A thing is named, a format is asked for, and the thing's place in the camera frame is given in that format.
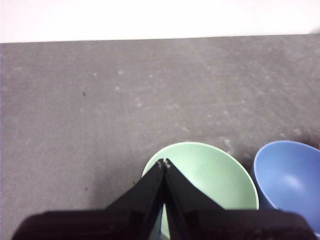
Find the blue ribbed bowl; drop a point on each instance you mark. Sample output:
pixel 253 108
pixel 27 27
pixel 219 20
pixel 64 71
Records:
pixel 287 175

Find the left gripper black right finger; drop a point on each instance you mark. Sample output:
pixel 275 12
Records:
pixel 200 220

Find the green ribbed bowl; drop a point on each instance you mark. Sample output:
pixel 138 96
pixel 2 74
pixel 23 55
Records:
pixel 212 180

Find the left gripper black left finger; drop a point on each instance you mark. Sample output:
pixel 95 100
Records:
pixel 125 220

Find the red ribbed bowl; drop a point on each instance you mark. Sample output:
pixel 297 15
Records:
pixel 318 145

